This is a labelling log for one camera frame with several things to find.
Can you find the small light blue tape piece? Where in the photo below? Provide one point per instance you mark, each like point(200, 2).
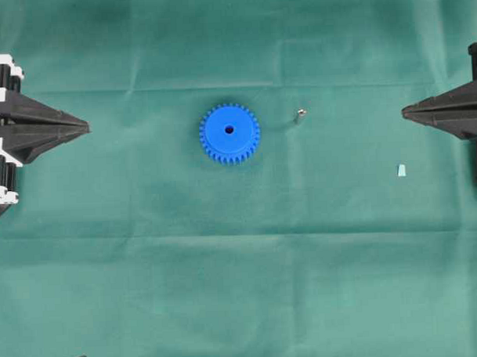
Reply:
point(401, 171)

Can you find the blue plastic gear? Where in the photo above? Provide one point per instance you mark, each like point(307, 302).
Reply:
point(229, 133)

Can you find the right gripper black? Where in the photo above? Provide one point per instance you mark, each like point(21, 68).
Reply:
point(461, 98)

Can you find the green table cloth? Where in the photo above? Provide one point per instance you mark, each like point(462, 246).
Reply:
point(131, 242)

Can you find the small metal shaft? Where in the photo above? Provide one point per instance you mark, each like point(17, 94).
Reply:
point(300, 116)

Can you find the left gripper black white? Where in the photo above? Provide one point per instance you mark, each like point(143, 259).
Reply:
point(22, 144)

